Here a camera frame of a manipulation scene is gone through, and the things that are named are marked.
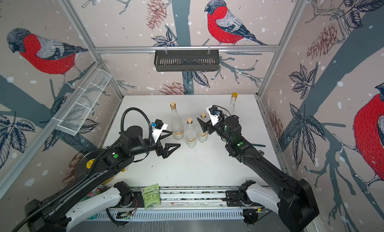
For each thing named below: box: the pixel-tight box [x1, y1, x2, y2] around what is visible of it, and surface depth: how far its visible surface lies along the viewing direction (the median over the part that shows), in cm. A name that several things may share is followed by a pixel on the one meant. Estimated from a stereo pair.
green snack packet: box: [141, 183, 161, 210], surface depth 76 cm
